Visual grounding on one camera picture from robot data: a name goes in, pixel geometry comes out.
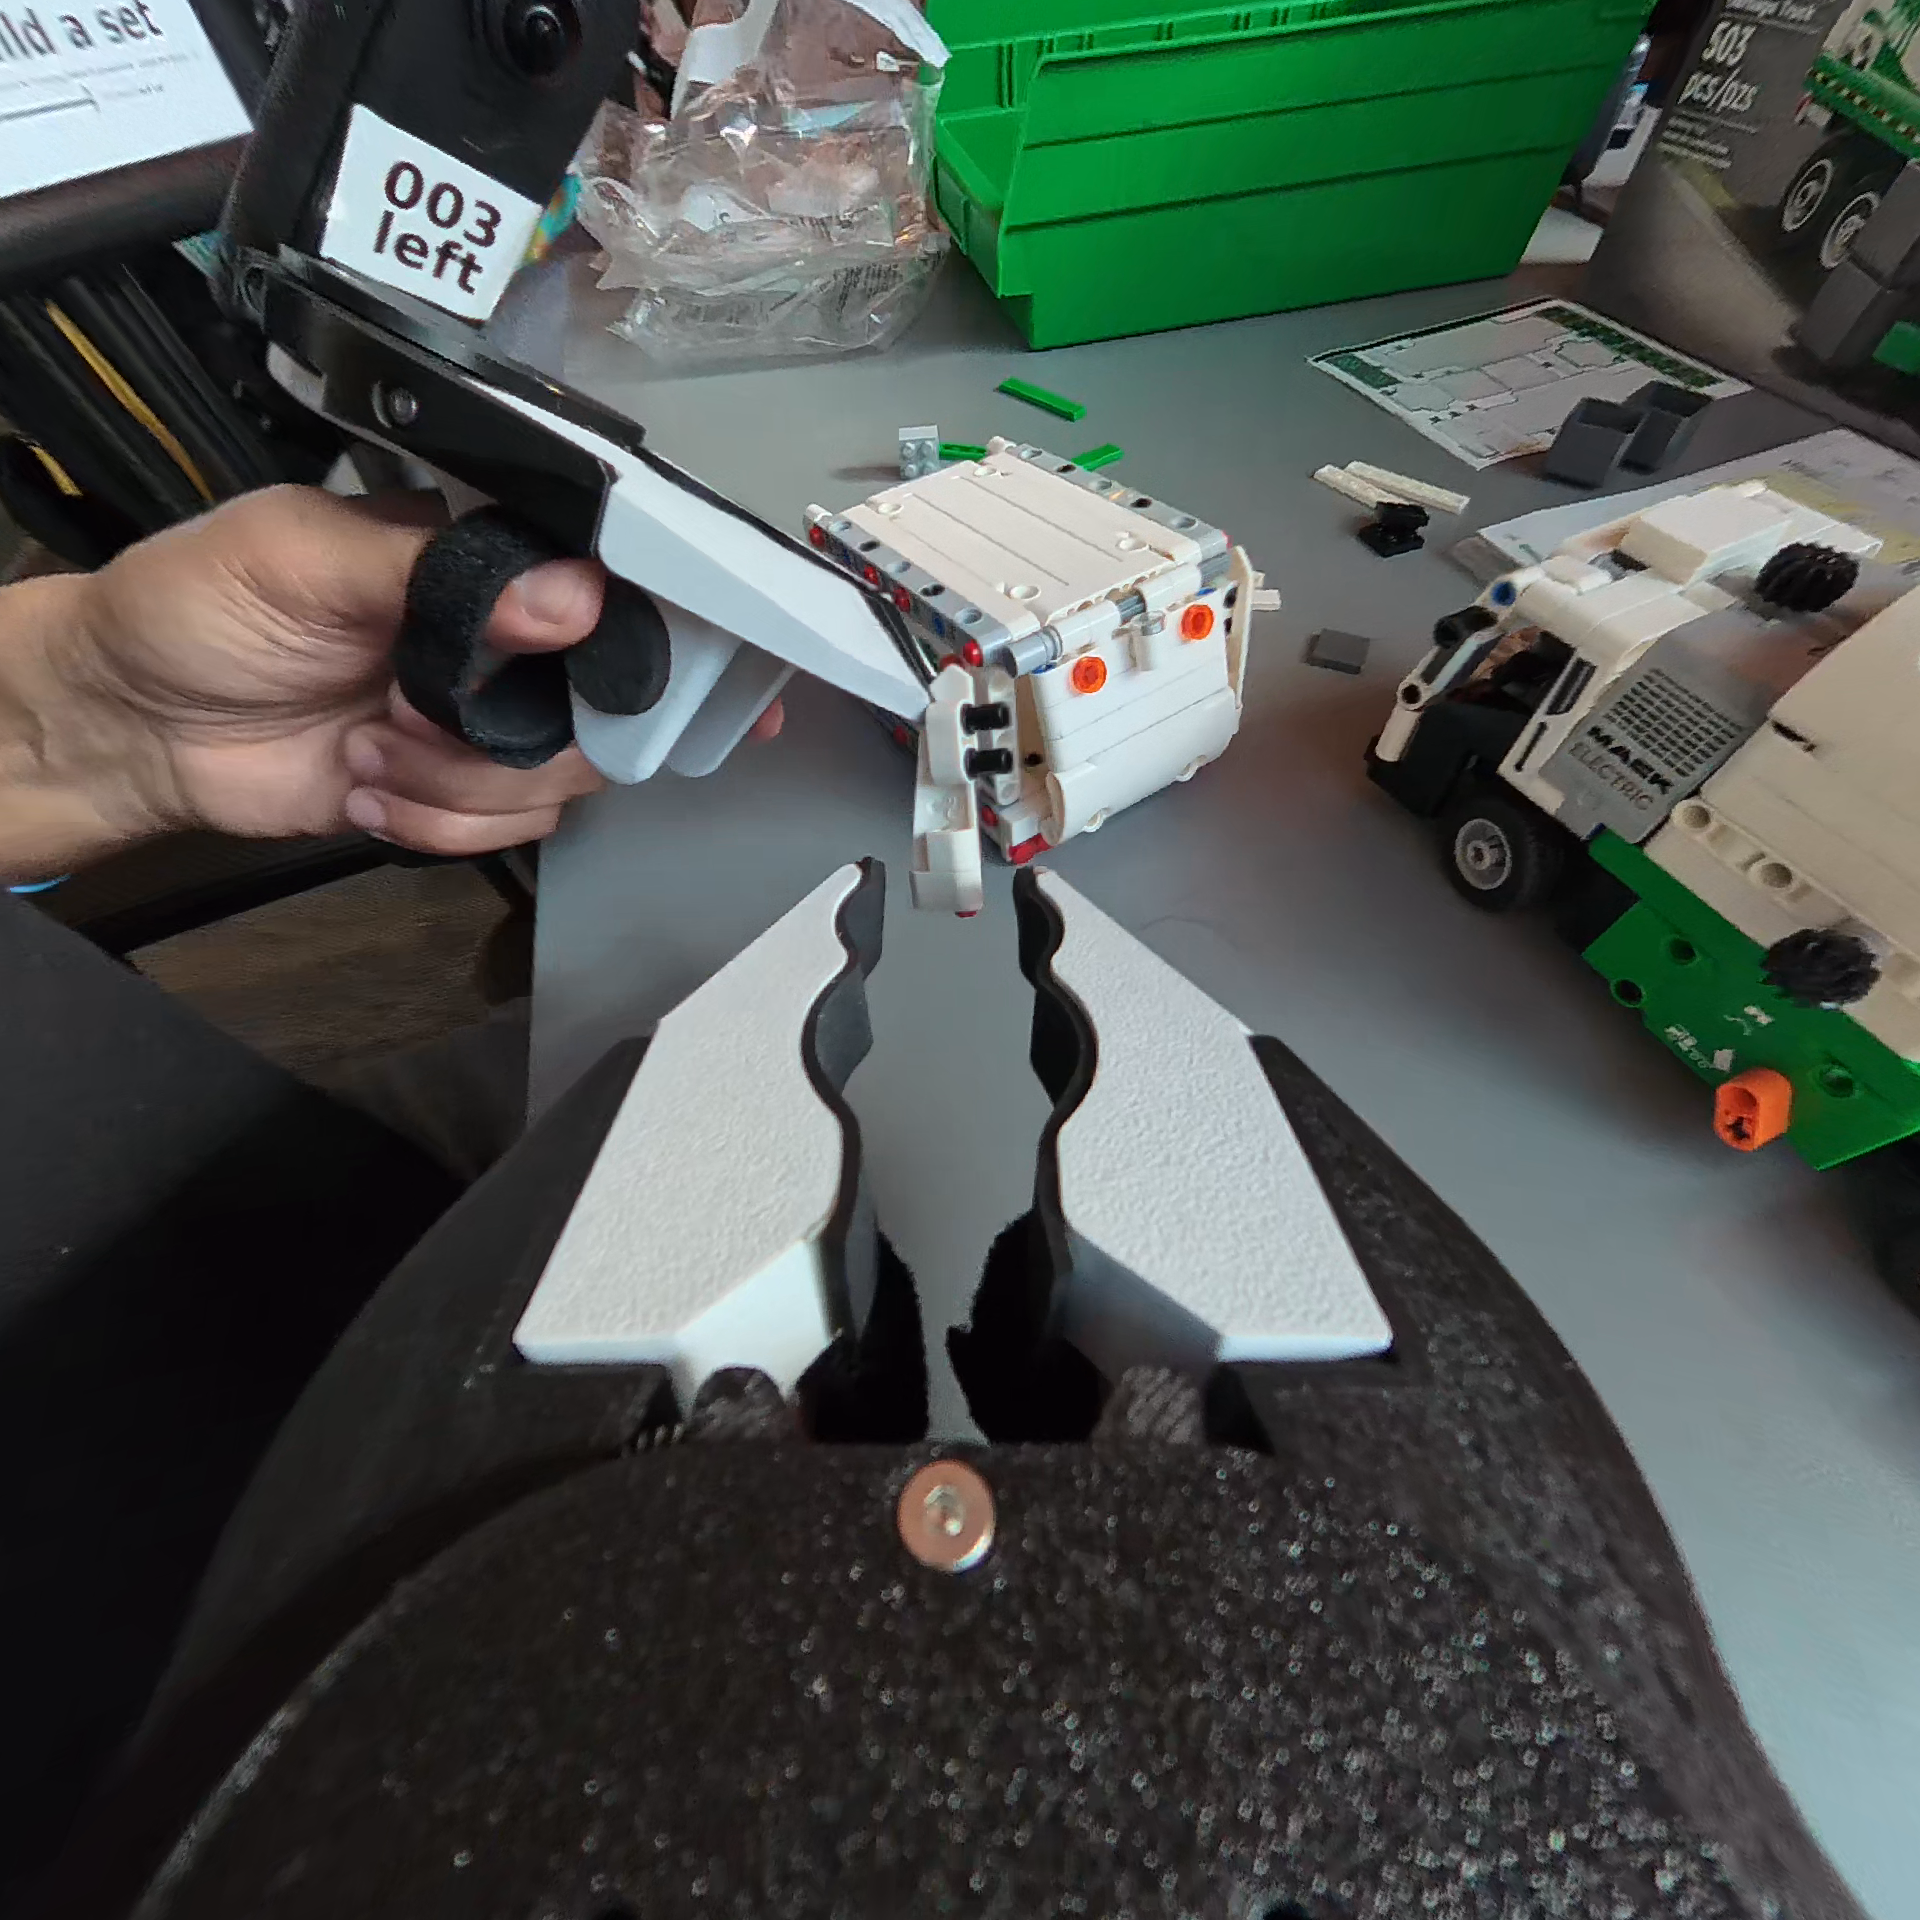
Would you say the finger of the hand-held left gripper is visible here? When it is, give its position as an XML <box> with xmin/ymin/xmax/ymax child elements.
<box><xmin>597</xmin><ymin>439</ymin><xmax>940</xmax><ymax>724</ymax></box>

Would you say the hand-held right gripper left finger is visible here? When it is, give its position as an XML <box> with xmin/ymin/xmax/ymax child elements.
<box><xmin>509</xmin><ymin>856</ymin><xmax>890</xmax><ymax>1412</ymax></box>

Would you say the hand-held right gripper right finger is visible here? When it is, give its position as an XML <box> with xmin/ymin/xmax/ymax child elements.
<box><xmin>1013</xmin><ymin>865</ymin><xmax>1396</xmax><ymax>1397</ymax></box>

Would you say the white lego truck container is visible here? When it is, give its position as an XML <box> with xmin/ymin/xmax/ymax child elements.
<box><xmin>803</xmin><ymin>439</ymin><xmax>1280</xmax><ymax>865</ymax></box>

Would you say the white lego beam piece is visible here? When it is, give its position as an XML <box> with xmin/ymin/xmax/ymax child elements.
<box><xmin>908</xmin><ymin>667</ymin><xmax>1025</xmax><ymax>916</ymax></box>

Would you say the white green lego truck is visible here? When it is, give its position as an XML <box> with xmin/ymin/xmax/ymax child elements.
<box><xmin>1362</xmin><ymin>478</ymin><xmax>1920</xmax><ymax>1175</ymax></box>

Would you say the dark grey lego box piece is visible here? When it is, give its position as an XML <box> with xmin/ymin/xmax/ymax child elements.
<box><xmin>1543</xmin><ymin>398</ymin><xmax>1642</xmax><ymax>489</ymax></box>
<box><xmin>1624</xmin><ymin>379</ymin><xmax>1715</xmax><ymax>478</ymax></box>

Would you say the lego set box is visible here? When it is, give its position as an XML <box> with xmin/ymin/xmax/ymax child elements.
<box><xmin>1591</xmin><ymin>0</ymin><xmax>1920</xmax><ymax>383</ymax></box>

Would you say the person's left hand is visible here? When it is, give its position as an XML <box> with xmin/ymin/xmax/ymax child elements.
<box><xmin>0</xmin><ymin>484</ymin><xmax>787</xmax><ymax>888</ymax></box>

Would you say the clear plastic bag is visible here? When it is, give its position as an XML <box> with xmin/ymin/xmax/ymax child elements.
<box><xmin>567</xmin><ymin>0</ymin><xmax>952</xmax><ymax>366</ymax></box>

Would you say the black framed marker sign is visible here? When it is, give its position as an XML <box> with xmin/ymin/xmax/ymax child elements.
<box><xmin>0</xmin><ymin>0</ymin><xmax>301</xmax><ymax>278</ymax></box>

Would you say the black tripod stand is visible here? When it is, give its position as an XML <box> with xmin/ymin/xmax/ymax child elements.
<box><xmin>0</xmin><ymin>195</ymin><xmax>347</xmax><ymax>504</ymax></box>

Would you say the green plastic bin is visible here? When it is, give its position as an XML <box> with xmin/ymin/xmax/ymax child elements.
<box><xmin>921</xmin><ymin>0</ymin><xmax>1653</xmax><ymax>350</ymax></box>

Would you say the printed paper sheet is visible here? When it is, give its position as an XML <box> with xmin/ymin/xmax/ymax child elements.
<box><xmin>1309</xmin><ymin>296</ymin><xmax>1754</xmax><ymax>470</ymax></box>

